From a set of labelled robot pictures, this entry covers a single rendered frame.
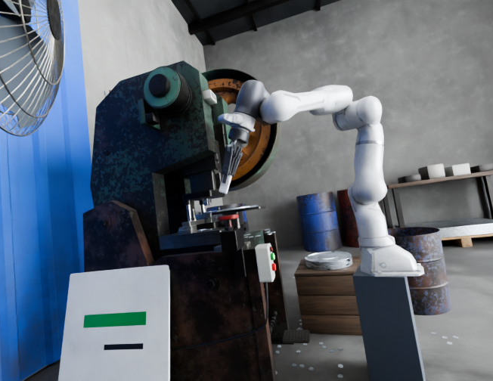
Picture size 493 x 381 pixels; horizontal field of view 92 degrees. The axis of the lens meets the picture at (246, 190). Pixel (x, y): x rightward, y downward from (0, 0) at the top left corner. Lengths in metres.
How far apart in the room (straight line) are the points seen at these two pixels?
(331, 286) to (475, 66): 4.64
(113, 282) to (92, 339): 0.23
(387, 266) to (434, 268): 0.80
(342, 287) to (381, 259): 0.51
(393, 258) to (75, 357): 1.35
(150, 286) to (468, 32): 5.64
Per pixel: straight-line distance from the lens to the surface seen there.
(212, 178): 1.20
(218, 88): 1.80
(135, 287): 1.19
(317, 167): 4.51
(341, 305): 1.60
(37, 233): 1.98
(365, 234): 1.11
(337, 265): 1.58
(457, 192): 4.99
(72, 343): 1.41
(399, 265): 1.12
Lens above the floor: 0.77
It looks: 5 degrees up
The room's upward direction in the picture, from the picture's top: 8 degrees counter-clockwise
